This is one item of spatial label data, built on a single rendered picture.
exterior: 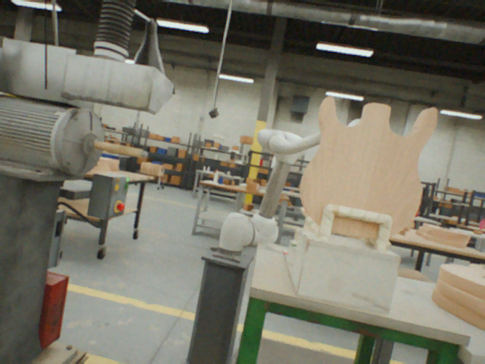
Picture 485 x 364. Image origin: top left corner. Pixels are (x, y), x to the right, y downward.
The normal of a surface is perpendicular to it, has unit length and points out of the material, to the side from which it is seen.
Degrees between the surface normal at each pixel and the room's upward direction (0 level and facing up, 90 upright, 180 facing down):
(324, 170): 92
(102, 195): 90
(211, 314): 90
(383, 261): 90
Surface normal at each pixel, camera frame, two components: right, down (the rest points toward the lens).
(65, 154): 0.78, 0.38
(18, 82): -0.10, 0.04
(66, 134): 0.83, 0.11
